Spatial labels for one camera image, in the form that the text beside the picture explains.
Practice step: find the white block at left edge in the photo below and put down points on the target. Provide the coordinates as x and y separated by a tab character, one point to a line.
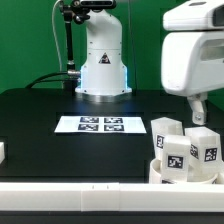
2	152

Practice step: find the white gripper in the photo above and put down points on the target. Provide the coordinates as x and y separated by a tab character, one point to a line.
193	63

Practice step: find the white marker sheet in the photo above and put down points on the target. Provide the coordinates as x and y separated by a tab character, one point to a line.
99	124

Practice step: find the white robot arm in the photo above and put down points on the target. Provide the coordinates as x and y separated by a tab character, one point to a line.
195	16

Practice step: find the white L-shaped obstacle wall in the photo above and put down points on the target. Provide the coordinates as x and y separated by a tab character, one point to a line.
116	197

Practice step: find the white round stool seat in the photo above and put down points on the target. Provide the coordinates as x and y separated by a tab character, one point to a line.
193	178

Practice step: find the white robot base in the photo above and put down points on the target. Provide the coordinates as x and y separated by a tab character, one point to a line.
103	75

